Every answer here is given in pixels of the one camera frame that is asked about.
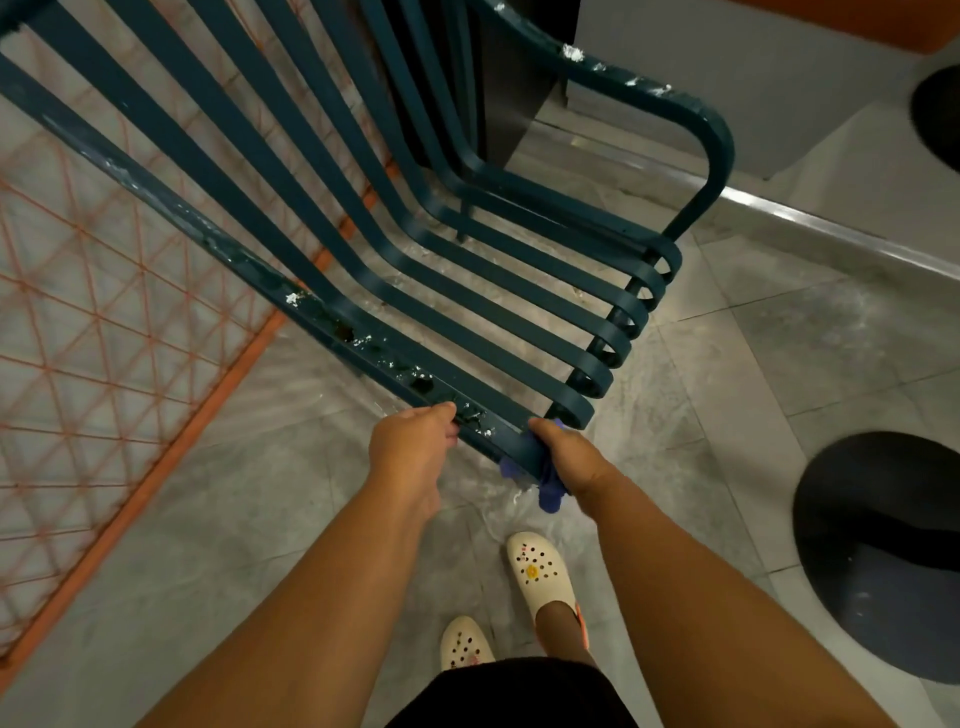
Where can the person's left forearm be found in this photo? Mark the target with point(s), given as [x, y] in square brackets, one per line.
[300, 637]

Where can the person's right hand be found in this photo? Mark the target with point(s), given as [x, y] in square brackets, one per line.
[581, 469]

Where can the person's right leg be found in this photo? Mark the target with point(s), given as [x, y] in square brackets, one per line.
[559, 630]

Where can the blue cleaning cloth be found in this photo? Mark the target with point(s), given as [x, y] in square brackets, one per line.
[553, 495]

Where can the person's left hand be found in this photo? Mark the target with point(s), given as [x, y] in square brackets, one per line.
[409, 457]

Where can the person's left cream clog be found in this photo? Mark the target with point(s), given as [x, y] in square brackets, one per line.
[463, 645]

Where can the person's cream clog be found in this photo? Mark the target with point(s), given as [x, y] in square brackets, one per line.
[463, 645]
[536, 570]

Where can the black partition panel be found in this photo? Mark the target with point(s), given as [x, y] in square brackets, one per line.
[517, 90]

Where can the person's right cream clog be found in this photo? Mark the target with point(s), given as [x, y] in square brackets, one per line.
[536, 570]

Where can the person's black shorts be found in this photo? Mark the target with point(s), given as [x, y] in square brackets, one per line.
[510, 697]

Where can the person's right forearm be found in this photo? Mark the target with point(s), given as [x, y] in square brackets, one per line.
[712, 622]

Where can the dark green metal slatted chair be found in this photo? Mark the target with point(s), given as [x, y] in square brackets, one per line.
[390, 360]

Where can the orange cushioned booth bench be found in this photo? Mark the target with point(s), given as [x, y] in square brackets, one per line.
[750, 75]

